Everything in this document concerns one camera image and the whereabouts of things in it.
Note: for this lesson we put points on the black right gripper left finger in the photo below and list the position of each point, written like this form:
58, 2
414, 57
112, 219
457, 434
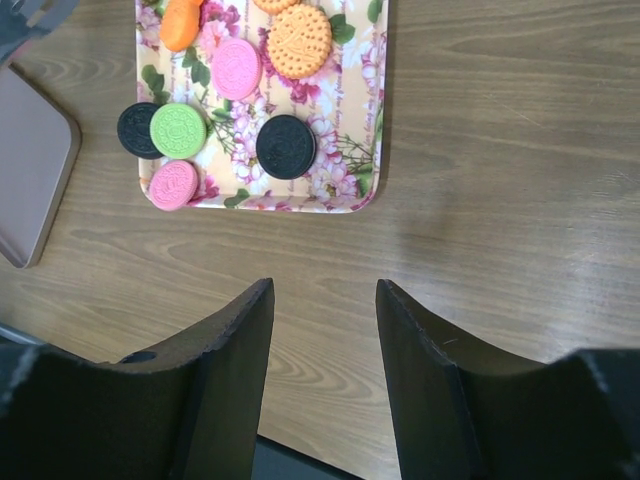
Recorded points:
185, 408

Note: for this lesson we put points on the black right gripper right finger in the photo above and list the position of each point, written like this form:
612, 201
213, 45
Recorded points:
463, 408

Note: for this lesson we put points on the pink sandwich cookie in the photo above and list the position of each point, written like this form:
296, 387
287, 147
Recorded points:
236, 69
173, 185

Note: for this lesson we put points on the round dotted biscuit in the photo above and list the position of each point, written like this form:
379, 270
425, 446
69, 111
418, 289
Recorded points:
300, 41
274, 7

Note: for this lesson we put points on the metal tongs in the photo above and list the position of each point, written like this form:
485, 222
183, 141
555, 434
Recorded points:
24, 21

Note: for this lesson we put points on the green sandwich cookie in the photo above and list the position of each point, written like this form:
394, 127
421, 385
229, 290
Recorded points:
178, 131

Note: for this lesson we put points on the black sandwich cookie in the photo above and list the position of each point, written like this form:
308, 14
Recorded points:
285, 147
133, 130

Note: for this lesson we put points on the rose gold tin lid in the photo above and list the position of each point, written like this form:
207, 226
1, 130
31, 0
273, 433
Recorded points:
39, 146

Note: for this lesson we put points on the floral serving tray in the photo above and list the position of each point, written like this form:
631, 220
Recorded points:
343, 103

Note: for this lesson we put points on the orange squirrel cookie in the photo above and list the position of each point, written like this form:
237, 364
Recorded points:
180, 24

